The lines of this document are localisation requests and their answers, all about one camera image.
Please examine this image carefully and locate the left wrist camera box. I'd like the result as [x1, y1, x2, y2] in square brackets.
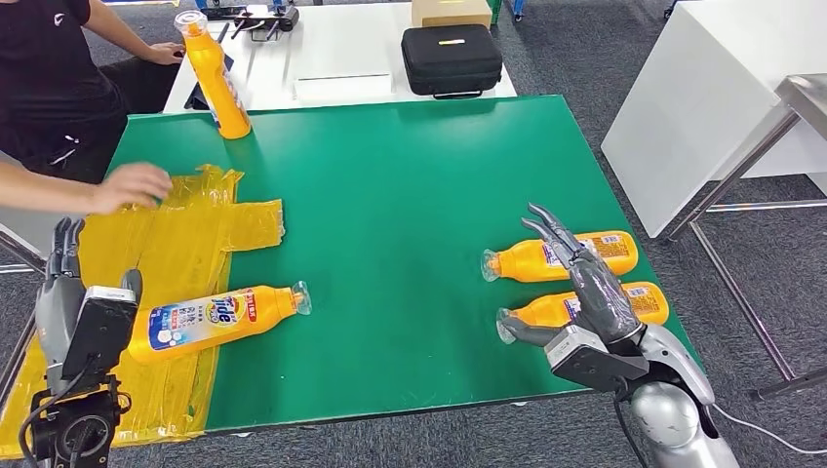
[60, 286, 140, 382]

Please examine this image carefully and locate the person's left hand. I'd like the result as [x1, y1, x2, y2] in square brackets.
[144, 41, 187, 66]

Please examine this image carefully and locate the black carrying case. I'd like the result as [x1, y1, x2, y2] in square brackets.
[400, 24, 504, 100]

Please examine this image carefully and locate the orange detergent bottle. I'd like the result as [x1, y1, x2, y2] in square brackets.
[481, 230, 640, 284]
[495, 281, 671, 345]
[174, 9, 252, 140]
[127, 281, 313, 365]

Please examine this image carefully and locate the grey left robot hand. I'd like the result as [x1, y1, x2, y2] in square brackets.
[35, 215, 143, 379]

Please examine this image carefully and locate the white floor cable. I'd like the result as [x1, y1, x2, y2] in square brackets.
[710, 403, 827, 456]

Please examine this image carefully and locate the stainless steel table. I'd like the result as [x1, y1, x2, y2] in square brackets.
[0, 151, 53, 402]
[658, 72, 827, 399]

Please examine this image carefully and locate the person's right hand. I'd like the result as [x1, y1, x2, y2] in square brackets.
[87, 161, 175, 216]

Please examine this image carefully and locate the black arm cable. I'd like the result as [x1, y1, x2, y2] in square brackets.
[611, 387, 650, 468]

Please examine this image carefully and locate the black handheld controller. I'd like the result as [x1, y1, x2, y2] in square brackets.
[231, 3, 300, 41]

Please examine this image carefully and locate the dark blue tablet case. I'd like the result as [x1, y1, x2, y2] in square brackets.
[183, 55, 235, 111]

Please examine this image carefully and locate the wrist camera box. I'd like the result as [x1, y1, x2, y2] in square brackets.
[543, 325, 650, 394]
[60, 286, 140, 382]

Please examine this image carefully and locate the person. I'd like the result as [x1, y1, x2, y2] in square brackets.
[0, 0, 187, 217]

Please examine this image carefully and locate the brown cardboard box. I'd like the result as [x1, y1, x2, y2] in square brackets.
[411, 0, 493, 29]

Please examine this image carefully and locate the white side table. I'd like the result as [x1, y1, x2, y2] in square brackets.
[601, 0, 827, 240]

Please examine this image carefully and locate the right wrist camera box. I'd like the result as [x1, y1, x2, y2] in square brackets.
[543, 325, 650, 394]

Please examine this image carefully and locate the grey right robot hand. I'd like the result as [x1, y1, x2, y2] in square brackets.
[497, 202, 648, 350]

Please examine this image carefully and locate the yellow plastic sheet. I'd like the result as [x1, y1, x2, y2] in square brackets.
[0, 164, 286, 460]

